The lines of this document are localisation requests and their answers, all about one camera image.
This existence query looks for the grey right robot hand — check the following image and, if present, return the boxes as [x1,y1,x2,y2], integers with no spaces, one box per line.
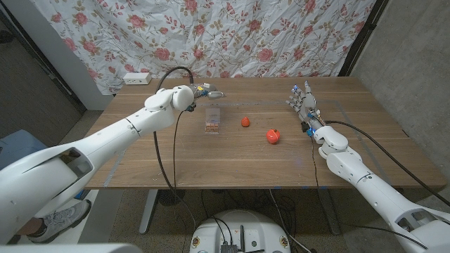
[286,80,326,134]

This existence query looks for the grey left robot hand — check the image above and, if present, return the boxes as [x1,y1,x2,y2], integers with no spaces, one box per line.
[189,82,226,106]

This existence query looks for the clear eyeshadow palette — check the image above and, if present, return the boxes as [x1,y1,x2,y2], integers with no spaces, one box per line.
[205,108,221,136]

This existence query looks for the red toy tomato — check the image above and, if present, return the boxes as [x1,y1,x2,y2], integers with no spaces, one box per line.
[266,128,281,145]

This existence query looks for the floral backdrop cloth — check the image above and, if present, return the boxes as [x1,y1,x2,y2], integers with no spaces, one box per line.
[30,0,377,96]

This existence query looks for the white power strip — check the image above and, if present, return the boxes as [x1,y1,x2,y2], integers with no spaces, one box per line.
[122,72,153,86]

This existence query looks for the black backdrop pole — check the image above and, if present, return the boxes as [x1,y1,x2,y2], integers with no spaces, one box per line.
[338,0,390,77]

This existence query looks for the black round floor fan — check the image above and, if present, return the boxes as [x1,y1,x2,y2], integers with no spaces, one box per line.
[157,189,186,207]

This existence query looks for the white table leg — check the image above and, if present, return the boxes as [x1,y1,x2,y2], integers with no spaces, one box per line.
[318,188,342,235]
[139,189,159,235]

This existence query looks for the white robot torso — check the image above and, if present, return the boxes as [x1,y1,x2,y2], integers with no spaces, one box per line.
[189,209,292,253]

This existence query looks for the grey sneaker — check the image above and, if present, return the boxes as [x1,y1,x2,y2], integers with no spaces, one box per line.
[27,199,93,244]

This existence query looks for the blue plastic bin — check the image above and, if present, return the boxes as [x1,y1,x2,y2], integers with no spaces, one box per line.
[0,129,49,170]

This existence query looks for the person's bare leg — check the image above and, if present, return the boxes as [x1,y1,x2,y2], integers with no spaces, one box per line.
[15,216,46,237]

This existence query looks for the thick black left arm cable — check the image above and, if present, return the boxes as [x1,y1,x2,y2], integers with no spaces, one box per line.
[153,65,197,229]

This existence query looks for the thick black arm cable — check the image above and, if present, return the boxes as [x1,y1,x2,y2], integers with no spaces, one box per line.
[153,65,197,229]
[325,119,450,208]

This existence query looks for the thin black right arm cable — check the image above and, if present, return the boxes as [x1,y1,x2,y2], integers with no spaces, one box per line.
[310,136,321,191]

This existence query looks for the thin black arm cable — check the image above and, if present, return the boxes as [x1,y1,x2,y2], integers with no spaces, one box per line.
[172,110,186,191]
[310,136,321,191]

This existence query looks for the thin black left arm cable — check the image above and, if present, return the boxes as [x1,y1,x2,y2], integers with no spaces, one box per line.
[172,110,186,191]

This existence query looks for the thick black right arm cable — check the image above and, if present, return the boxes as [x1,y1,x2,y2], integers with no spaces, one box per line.
[325,119,450,208]

